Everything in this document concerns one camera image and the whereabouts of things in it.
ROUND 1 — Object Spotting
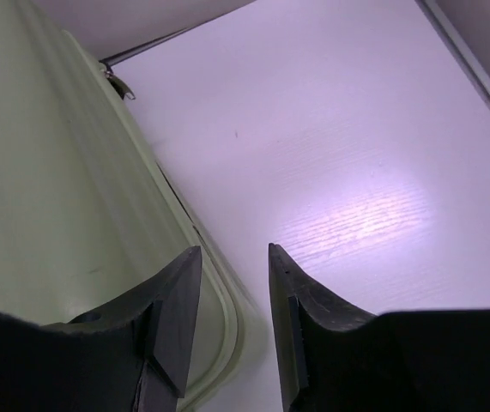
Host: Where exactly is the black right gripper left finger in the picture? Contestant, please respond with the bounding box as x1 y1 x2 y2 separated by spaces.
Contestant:
0 246 202 411

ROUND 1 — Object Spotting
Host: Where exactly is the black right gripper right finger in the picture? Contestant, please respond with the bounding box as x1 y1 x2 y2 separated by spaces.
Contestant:
268 244 490 411

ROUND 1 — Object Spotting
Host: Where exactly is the green hard-shell suitcase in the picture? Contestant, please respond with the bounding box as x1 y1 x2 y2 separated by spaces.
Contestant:
0 1 266 411

